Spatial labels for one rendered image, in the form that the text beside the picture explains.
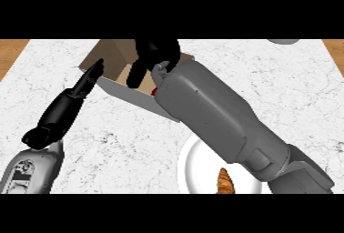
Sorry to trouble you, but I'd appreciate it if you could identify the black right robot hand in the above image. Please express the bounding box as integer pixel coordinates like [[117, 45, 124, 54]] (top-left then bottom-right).
[[126, 38, 183, 89]]

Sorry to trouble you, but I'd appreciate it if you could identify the brown cardboard box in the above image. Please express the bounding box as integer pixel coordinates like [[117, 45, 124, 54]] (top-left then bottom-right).
[[78, 38, 197, 124]]

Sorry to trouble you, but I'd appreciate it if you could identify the white plate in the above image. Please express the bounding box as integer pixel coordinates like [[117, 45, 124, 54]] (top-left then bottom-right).
[[177, 132, 273, 195]]

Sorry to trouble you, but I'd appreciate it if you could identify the grey round object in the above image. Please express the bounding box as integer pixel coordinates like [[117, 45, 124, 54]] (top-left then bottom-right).
[[267, 38, 304, 46]]

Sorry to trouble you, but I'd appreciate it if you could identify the brown croissant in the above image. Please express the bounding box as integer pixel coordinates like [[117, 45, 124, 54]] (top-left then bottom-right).
[[217, 167, 236, 195]]

